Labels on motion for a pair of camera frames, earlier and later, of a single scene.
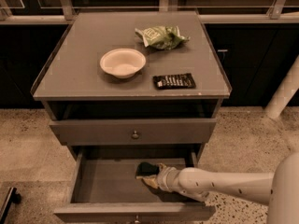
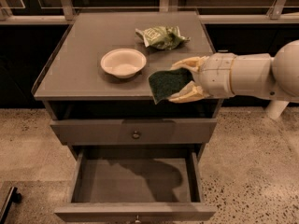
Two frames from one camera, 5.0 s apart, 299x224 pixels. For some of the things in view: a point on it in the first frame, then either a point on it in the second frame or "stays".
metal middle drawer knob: (136, 219) stays
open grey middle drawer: (104, 188) stays
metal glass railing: (215, 4) stays
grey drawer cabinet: (133, 81) stays
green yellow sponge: (146, 169) to (165, 83)
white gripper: (164, 177) to (216, 75)
